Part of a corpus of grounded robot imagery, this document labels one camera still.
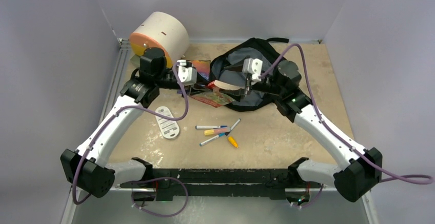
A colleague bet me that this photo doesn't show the cream round drawer cabinet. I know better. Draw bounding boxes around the cream round drawer cabinet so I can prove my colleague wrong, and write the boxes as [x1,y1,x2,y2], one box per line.
[129,11,190,68]

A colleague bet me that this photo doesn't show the black student backpack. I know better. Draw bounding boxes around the black student backpack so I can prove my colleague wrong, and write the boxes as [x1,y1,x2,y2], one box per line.
[209,37,289,112]

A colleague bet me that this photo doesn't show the white marker blue cap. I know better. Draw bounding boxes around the white marker blue cap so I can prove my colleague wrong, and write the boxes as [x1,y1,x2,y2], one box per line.
[195,125,227,130]

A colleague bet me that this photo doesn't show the yellow pink highlighter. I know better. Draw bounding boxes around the yellow pink highlighter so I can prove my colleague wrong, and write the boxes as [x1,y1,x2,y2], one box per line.
[204,127,231,136]

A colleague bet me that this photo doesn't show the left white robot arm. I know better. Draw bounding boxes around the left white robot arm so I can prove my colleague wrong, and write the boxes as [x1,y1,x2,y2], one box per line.
[61,47,180,204]

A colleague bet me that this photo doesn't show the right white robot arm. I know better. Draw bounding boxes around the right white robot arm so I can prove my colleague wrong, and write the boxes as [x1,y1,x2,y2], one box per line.
[243,58,383,202]

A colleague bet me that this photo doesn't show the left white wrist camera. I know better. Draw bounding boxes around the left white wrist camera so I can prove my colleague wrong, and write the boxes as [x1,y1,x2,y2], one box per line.
[177,59,197,86]

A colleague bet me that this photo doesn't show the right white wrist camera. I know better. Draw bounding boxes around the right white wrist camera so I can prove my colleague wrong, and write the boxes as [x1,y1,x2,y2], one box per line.
[242,58,263,83]

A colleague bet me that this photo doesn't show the upright white marker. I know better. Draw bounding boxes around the upright white marker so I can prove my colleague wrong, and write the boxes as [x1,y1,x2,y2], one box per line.
[225,118,241,136]

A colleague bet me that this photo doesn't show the red colourful booklet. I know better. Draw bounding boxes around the red colourful booklet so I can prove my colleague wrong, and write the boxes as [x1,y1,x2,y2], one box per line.
[189,80,244,108]

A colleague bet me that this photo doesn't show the blue orange book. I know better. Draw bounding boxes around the blue orange book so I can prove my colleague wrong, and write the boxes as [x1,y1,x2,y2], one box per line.
[190,60,211,86]

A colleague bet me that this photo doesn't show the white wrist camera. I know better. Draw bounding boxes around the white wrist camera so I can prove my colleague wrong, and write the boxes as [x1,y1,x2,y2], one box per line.
[177,59,197,86]
[242,58,263,83]

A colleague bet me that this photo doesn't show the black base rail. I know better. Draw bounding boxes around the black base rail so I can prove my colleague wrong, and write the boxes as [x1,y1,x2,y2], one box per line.
[121,168,320,201]

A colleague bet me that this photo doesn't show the white marker lying lower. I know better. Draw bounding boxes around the white marker lying lower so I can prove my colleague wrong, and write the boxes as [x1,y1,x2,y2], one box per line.
[199,133,225,147]

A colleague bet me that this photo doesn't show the white oval label card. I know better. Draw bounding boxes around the white oval label card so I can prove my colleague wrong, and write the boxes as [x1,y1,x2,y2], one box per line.
[155,106,180,139]

